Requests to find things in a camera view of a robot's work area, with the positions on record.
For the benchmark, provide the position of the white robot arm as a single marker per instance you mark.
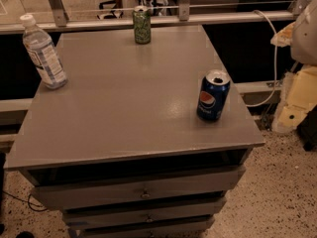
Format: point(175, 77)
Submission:
point(298, 95)

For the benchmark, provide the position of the blue pepsi can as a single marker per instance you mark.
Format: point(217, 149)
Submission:
point(213, 93)

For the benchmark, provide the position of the green soda can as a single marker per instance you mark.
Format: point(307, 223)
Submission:
point(142, 24)

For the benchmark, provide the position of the grey drawer cabinet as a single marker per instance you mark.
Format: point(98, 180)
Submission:
point(128, 113)

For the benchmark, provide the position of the middle grey drawer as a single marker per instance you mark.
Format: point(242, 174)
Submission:
point(144, 211)

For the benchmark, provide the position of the grey drawer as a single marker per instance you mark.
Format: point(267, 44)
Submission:
point(162, 228)
point(144, 211)
point(74, 196)

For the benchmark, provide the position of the top grey drawer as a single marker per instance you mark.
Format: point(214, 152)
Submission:
point(74, 196)

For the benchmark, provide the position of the bottom grey drawer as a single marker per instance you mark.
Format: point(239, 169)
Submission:
point(162, 228)

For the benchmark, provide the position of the metal window railing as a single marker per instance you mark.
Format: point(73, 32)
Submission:
point(79, 15)

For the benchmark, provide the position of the black office chair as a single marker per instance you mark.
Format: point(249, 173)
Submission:
point(113, 9)

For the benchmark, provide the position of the clear plastic water bottle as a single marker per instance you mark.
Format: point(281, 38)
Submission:
point(43, 54)

